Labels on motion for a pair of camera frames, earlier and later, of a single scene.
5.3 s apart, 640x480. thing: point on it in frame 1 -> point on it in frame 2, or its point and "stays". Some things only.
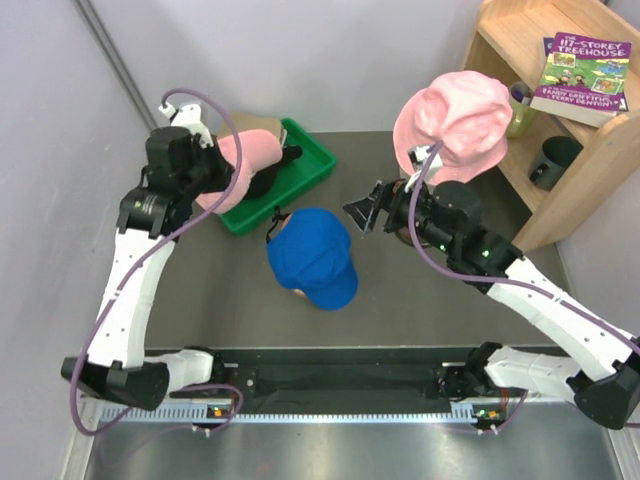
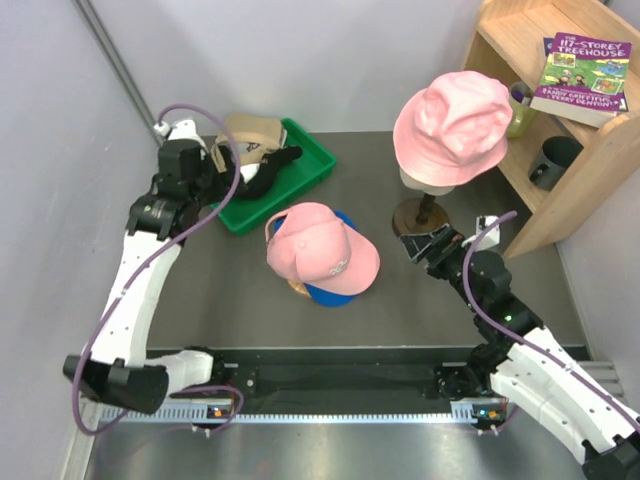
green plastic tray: x=297 y=172 stays
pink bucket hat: x=469 y=111 stays
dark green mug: x=555 y=157 stays
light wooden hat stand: x=296 y=291 -> x=299 y=286
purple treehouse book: x=584 y=79 stays
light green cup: x=524 y=115 stays
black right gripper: x=389 y=196 -> x=447 y=242
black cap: x=264 y=179 stays
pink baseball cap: x=259 y=148 -> x=309 y=242
